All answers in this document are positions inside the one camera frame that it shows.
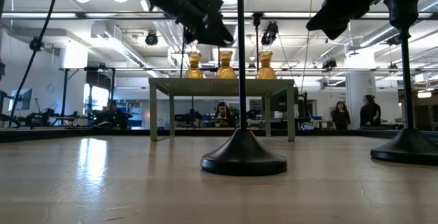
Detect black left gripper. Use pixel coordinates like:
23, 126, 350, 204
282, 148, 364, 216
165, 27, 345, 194
176, 0, 235, 47

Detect amber glass candle holder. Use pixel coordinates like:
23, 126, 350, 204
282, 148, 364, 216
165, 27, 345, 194
256, 51, 278, 80
185, 52, 205, 79
215, 50, 238, 79

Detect black ceiling spotlight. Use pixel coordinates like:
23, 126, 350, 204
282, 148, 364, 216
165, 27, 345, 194
144, 31, 159, 47
260, 21, 280, 46
321, 58, 338, 71

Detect green perforated metal shelf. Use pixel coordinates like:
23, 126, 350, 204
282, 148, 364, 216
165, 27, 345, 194
148, 77, 296, 142

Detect white column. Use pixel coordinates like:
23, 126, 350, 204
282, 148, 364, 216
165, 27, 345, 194
345, 51, 377, 129

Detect person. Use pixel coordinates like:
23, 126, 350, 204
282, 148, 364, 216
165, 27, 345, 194
98, 99, 133, 129
331, 100, 352, 131
214, 101, 234, 128
359, 94, 383, 128

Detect computer monitor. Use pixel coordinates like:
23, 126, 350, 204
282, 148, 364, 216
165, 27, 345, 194
8, 87, 34, 112

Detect white ceiling air duct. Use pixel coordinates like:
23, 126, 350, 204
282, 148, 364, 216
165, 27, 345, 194
90, 23, 148, 68

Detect black hanging cable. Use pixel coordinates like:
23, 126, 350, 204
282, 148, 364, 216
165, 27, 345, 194
8, 0, 63, 129

